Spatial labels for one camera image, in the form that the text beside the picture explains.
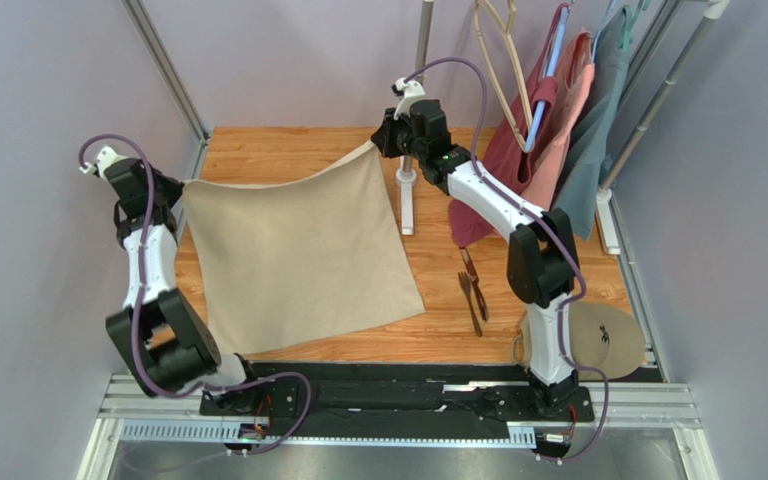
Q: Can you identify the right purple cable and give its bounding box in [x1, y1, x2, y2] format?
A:
[402, 57, 610, 465]

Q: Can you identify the right aluminium corner post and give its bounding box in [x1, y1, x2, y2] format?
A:
[584, 1, 681, 155]

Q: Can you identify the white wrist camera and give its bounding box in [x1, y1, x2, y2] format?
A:
[79, 144, 127, 180]
[391, 78, 426, 119]

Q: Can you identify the maroon tank top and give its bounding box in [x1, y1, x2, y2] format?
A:
[449, 3, 572, 249]

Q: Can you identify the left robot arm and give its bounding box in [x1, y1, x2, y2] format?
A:
[98, 152, 254, 398]

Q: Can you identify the aluminium frame rail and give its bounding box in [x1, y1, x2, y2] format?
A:
[77, 375, 719, 479]

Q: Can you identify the right rack pole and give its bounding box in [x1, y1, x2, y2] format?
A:
[598, 0, 731, 198]

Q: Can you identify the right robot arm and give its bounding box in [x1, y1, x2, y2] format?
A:
[371, 100, 581, 411]

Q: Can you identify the rack pole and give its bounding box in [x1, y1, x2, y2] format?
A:
[397, 0, 435, 180]
[598, 0, 731, 198]

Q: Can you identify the blue hanger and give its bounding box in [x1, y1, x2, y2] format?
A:
[525, 3, 571, 152]

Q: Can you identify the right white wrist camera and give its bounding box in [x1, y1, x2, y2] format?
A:
[391, 78, 426, 119]

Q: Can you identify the beige cloth napkin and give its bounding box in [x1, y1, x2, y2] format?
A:
[182, 143, 424, 354]

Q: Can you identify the beige wooden hanger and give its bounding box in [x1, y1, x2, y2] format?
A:
[473, 0, 536, 154]

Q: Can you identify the aluminium corner post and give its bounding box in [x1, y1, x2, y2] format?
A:
[584, 1, 681, 155]
[121, 0, 210, 145]

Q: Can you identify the right white rack foot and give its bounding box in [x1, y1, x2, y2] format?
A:
[596, 189, 621, 256]

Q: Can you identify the left aluminium corner post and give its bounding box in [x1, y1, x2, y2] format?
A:
[121, 0, 210, 145]

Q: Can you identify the pink shirt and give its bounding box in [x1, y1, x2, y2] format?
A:
[521, 30, 595, 211]

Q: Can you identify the teal shirt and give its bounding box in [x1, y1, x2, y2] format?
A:
[553, 5, 636, 240]

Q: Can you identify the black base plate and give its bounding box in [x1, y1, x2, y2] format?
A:
[194, 364, 608, 446]

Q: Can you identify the beige baseball cap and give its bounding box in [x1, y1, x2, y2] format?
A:
[511, 302, 647, 382]

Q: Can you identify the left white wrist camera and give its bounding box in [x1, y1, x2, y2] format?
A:
[79, 144, 127, 180]

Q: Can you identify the left rack pole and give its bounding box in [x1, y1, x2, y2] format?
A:
[397, 0, 435, 180]

